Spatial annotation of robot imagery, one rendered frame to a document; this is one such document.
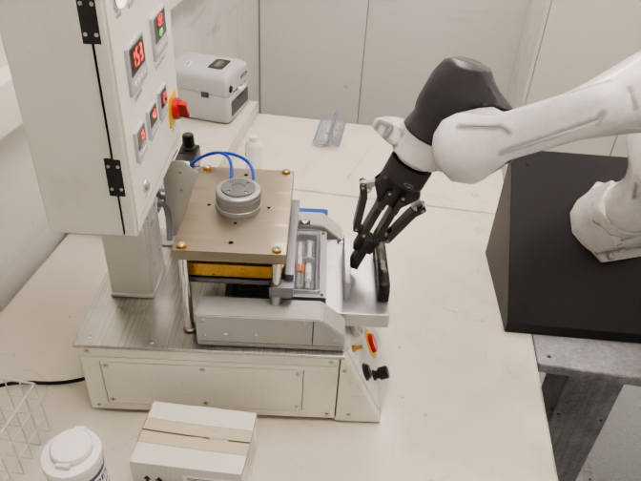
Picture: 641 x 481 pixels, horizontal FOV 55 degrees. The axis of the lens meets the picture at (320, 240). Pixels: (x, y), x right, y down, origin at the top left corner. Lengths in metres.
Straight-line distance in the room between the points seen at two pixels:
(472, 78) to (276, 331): 0.50
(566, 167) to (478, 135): 0.70
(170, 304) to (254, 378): 0.21
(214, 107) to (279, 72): 1.64
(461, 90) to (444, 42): 2.61
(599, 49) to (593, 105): 2.39
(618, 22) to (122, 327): 2.63
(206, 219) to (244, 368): 0.27
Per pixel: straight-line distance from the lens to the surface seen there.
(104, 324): 1.15
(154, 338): 1.10
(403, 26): 3.53
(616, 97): 0.84
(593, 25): 3.18
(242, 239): 1.00
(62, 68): 0.85
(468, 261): 1.62
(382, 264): 1.12
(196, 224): 1.04
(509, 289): 1.43
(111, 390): 1.20
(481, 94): 0.96
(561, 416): 1.86
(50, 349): 1.39
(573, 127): 0.84
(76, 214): 0.96
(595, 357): 1.47
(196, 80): 2.09
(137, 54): 0.91
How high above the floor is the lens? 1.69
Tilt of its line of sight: 36 degrees down
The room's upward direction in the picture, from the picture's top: 4 degrees clockwise
